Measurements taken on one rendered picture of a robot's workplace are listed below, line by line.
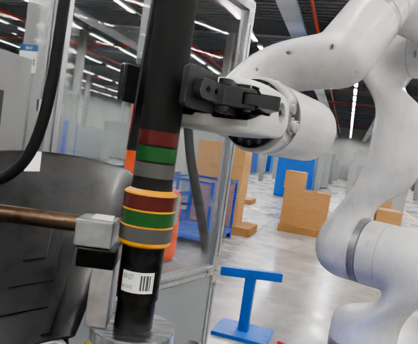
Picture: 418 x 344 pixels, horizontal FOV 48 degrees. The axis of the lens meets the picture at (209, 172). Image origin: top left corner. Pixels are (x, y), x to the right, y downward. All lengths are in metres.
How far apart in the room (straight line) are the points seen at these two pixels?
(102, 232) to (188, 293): 1.42
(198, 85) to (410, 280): 0.58
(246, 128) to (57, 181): 0.23
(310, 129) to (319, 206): 8.97
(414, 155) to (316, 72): 0.30
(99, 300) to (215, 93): 0.19
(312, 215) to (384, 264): 8.69
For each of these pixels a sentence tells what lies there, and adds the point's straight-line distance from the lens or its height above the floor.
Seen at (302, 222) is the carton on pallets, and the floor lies 0.24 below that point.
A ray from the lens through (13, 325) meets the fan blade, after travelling 0.44.
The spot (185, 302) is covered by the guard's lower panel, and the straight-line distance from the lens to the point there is 1.79.
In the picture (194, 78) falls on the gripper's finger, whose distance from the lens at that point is 0.36.
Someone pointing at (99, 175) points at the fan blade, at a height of 1.41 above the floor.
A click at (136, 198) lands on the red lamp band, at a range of 0.37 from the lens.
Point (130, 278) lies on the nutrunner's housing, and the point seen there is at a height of 1.35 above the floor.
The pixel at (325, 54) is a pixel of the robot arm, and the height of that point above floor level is 1.61.
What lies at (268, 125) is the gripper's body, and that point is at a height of 1.49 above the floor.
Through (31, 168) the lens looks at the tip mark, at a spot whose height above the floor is 1.41.
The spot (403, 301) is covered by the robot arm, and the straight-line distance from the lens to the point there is 0.86.
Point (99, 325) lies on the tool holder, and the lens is 0.40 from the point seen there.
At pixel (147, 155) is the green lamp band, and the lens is 0.37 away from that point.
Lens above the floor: 1.46
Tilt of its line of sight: 3 degrees down
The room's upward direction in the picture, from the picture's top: 8 degrees clockwise
